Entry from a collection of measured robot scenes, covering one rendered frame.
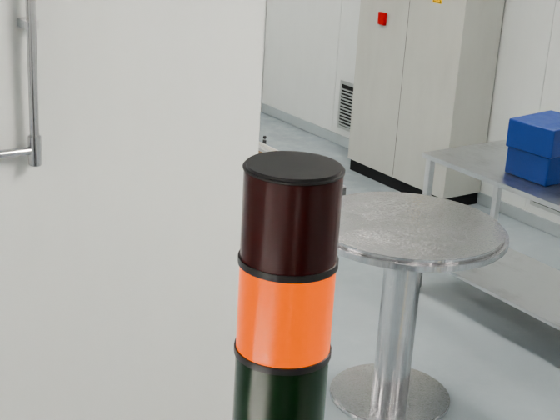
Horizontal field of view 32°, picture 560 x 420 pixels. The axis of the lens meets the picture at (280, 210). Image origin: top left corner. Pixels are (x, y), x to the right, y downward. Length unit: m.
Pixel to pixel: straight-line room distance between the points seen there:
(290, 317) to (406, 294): 4.17
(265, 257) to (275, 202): 0.03
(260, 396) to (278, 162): 0.12
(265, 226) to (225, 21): 1.65
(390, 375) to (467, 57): 3.25
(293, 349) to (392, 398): 4.41
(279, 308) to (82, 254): 1.62
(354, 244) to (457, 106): 3.33
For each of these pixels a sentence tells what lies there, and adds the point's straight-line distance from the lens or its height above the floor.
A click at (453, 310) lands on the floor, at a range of 5.99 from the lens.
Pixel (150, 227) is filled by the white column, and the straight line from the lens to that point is 2.13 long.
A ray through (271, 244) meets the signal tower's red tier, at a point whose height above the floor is 2.32.
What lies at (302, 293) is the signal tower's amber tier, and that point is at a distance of 0.47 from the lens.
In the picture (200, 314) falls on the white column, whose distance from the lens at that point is 2.29.
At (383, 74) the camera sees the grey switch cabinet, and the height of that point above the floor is 0.91.
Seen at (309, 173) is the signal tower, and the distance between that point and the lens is 0.46.
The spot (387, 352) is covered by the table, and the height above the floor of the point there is 0.29.
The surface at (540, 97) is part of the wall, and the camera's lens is 7.41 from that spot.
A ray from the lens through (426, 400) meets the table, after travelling 4.95.
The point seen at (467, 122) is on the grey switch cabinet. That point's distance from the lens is 7.58.
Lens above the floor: 2.49
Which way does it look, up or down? 20 degrees down
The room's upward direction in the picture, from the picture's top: 3 degrees clockwise
